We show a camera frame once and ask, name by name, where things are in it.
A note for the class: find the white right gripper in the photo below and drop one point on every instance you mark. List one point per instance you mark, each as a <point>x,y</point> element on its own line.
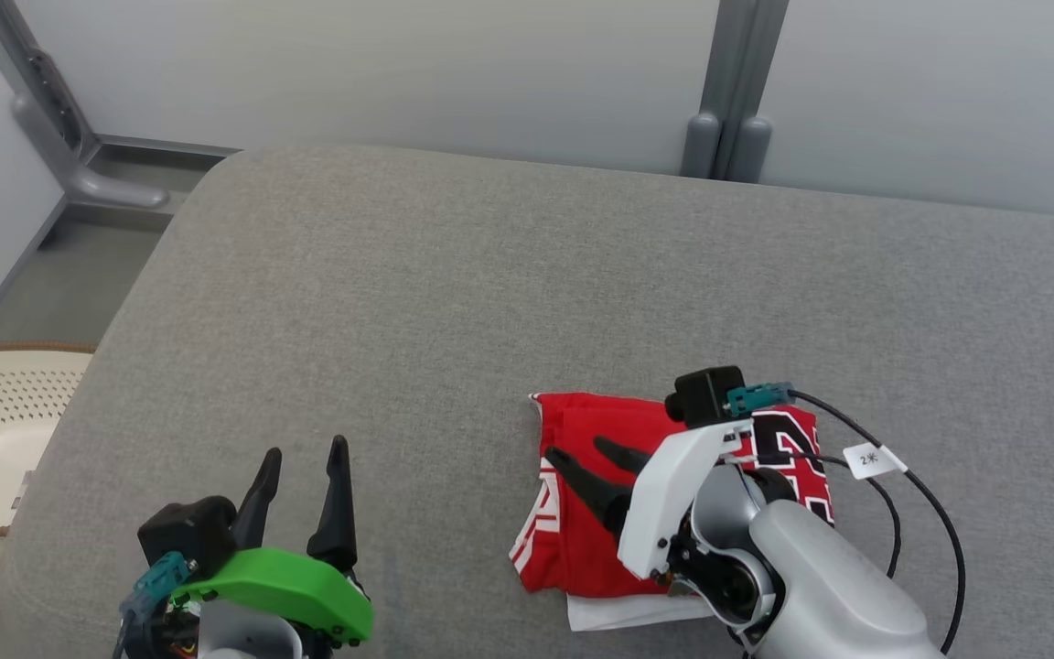
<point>664,494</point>

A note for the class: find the grey partition base rail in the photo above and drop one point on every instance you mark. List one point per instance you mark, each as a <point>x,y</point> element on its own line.
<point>170,151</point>

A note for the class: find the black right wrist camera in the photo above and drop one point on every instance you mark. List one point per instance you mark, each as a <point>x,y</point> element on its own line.
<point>705,398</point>

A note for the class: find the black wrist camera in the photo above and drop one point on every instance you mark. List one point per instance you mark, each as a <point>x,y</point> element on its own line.
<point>188,531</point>
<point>705,398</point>

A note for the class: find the grey corner post with foot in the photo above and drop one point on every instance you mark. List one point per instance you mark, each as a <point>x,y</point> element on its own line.
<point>79,165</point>

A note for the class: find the red numbered basketball jersey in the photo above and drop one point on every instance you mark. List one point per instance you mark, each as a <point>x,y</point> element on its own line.
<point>582,549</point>

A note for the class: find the grey double partition post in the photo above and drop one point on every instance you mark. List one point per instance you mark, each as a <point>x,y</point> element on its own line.
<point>733,91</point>

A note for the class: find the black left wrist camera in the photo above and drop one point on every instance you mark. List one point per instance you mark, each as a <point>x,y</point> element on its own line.
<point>188,531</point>

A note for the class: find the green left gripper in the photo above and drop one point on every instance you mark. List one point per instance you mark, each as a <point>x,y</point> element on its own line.
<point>289,586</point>

